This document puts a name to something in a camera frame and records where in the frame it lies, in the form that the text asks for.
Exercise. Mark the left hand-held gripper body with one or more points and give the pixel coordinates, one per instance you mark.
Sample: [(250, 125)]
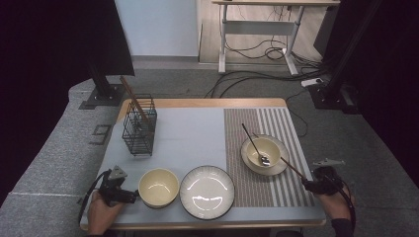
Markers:
[(113, 192)]

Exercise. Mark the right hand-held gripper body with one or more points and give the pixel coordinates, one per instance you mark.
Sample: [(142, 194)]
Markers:
[(327, 182)]

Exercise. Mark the brown wooden chopstick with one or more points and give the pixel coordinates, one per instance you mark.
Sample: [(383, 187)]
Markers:
[(131, 95), (291, 168)]

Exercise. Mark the cream ceramic bowl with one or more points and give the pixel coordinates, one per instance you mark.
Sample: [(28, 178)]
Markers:
[(158, 187), (271, 149)]

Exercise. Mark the metal spoon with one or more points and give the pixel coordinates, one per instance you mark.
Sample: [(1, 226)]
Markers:
[(264, 160)]

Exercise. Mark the person's right hand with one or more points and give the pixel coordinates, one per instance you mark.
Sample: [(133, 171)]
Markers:
[(337, 205)]

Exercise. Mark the person's left hand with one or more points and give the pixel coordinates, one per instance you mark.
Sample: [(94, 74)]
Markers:
[(100, 215)]

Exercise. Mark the floor socket box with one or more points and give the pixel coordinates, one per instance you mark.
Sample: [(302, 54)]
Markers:
[(100, 134)]

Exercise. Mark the white plate with dark rim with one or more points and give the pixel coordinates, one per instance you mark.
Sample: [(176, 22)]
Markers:
[(207, 194)]

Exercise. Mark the light blue table mat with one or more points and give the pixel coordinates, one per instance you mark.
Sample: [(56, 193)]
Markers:
[(191, 138)]

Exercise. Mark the grey striped woven placemat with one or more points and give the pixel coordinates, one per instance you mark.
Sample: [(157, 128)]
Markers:
[(247, 125)]

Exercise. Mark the black metal stand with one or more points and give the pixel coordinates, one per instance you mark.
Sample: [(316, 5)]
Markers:
[(102, 97), (332, 97)]

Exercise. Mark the white power strip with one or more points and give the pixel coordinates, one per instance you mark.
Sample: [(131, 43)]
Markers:
[(311, 82)]

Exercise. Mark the black curtain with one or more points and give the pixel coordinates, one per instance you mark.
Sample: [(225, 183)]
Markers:
[(395, 82), (33, 65)]

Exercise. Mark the white standing desk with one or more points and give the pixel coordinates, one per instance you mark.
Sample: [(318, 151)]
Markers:
[(260, 28)]

